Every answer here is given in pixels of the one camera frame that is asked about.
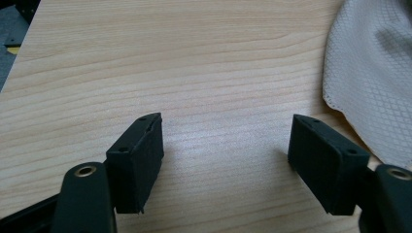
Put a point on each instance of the grey diamond-pattern cloth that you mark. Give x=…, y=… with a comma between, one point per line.
x=372, y=81

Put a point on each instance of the yellow tape piece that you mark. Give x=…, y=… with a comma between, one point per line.
x=13, y=50

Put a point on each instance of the black metal stand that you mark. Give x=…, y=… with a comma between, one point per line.
x=27, y=8

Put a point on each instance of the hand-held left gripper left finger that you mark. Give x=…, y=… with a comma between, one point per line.
x=136, y=168

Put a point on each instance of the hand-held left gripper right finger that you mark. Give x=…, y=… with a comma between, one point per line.
x=320, y=165

